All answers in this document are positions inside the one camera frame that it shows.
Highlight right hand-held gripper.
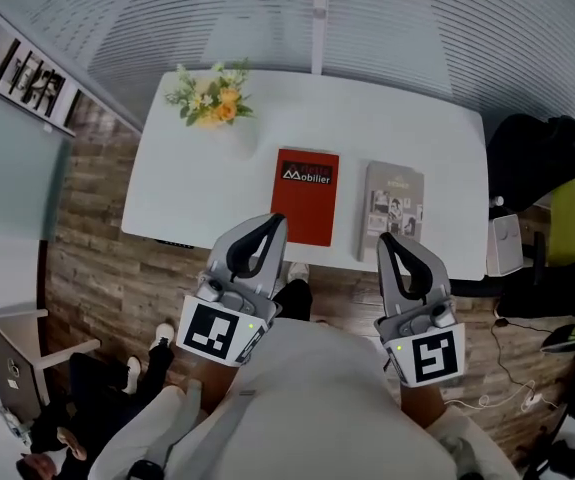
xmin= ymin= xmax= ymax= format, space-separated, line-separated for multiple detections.
xmin=373 ymin=232 xmax=466 ymax=389

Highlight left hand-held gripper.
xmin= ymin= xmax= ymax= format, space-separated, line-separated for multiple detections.
xmin=175 ymin=213 xmax=289 ymax=370

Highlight red book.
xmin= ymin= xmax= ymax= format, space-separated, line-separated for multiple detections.
xmin=269 ymin=147 xmax=341 ymax=248

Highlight grey book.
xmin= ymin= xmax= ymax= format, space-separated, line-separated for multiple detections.
xmin=356 ymin=160 xmax=426 ymax=264

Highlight person's left forearm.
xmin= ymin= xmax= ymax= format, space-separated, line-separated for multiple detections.
xmin=198 ymin=357 xmax=242 ymax=415

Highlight person's right forearm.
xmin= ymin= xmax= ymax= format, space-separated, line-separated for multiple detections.
xmin=398 ymin=382 xmax=449 ymax=430

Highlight person's left white shoe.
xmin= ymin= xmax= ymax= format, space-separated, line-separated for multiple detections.
xmin=286 ymin=261 xmax=311 ymax=285

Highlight person's black trousers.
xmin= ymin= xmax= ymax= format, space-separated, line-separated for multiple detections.
xmin=271 ymin=278 xmax=315 ymax=322

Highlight black power strip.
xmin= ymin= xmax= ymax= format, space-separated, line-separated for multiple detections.
xmin=153 ymin=237 xmax=196 ymax=250

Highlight white box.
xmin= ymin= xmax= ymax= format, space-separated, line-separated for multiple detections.
xmin=485 ymin=212 xmax=526 ymax=278

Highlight person's white shirt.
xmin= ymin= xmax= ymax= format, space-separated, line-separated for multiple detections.
xmin=86 ymin=317 xmax=518 ymax=480

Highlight yellow flower bouquet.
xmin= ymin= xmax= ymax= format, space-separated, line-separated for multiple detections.
xmin=164 ymin=57 xmax=263 ymax=162

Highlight black office chair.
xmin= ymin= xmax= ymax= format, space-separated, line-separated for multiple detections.
xmin=449 ymin=113 xmax=575 ymax=299

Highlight black round device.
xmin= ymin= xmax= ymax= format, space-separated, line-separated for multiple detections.
xmin=130 ymin=459 xmax=167 ymax=480

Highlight black equipment stand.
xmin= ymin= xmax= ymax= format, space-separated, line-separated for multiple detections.
xmin=526 ymin=402 xmax=575 ymax=480

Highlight white small side table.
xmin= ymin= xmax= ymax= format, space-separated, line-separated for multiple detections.
xmin=0 ymin=307 xmax=102 ymax=422

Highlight black metal railing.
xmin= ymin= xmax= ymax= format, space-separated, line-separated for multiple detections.
xmin=0 ymin=30 xmax=67 ymax=120

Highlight long black cable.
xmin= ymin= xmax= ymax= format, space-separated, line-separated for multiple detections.
xmin=489 ymin=317 xmax=574 ymax=390

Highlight thin white cable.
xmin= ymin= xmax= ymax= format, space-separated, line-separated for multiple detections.
xmin=444 ymin=380 xmax=559 ymax=413

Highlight grey shoulder strap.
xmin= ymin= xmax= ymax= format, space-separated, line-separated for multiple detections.
xmin=194 ymin=389 xmax=259 ymax=480
xmin=154 ymin=378 xmax=204 ymax=469

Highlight white partition post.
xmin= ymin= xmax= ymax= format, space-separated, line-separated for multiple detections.
xmin=310 ymin=0 xmax=332 ymax=77

